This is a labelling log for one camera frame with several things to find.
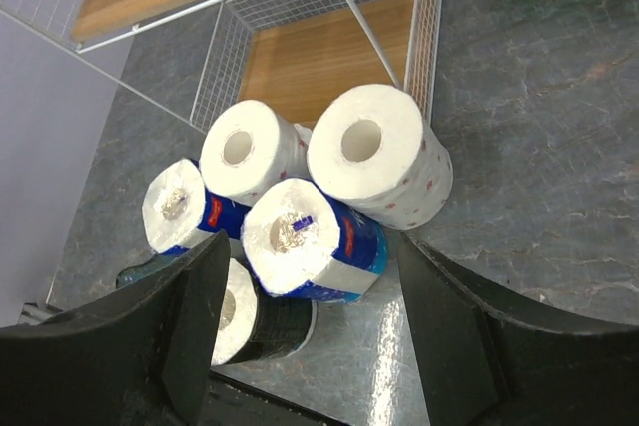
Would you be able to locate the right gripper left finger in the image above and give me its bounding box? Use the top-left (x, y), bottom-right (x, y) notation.
top-left (1, 233), bottom-right (230, 425)

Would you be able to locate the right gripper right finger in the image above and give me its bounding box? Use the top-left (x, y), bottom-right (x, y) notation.
top-left (398, 235), bottom-right (638, 425)

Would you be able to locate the black paper roll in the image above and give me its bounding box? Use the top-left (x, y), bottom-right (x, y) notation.
top-left (211, 258), bottom-right (317, 367)

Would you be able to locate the blue paper roll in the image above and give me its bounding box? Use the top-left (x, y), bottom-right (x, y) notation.
top-left (241, 178), bottom-right (388, 302)
top-left (142, 158), bottom-right (249, 258)

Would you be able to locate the blue star-shaped dish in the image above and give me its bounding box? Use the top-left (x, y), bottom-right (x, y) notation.
top-left (115, 254), bottom-right (177, 289)

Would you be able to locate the white floral paper roll left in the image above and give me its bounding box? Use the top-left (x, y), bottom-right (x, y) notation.
top-left (200, 100), bottom-right (310, 206)

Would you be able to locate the white floral paper roll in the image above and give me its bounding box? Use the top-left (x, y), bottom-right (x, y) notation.
top-left (308, 84), bottom-right (453, 230)
top-left (200, 100), bottom-right (310, 206)

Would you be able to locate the white floral paper roll right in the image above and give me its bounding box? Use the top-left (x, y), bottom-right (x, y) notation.
top-left (308, 84), bottom-right (453, 230)

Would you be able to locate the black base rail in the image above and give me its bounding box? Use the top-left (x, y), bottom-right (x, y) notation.
top-left (198, 371), bottom-right (345, 426)

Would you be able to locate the white wire three-tier shelf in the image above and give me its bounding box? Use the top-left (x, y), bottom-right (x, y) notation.
top-left (1, 0), bottom-right (442, 132)

